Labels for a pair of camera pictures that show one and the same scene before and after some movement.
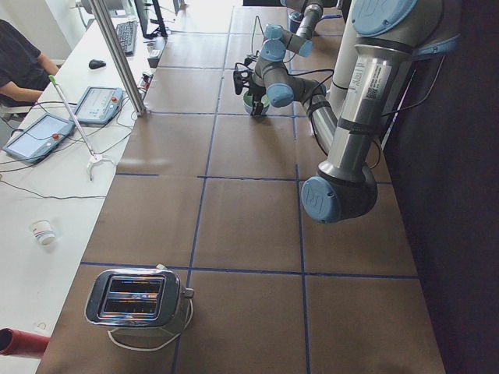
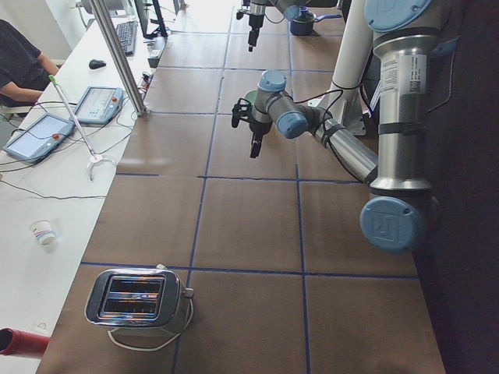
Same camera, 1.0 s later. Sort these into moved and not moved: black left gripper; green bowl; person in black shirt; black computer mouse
Moved: black left gripper
Not moved: black computer mouse; green bowl; person in black shirt
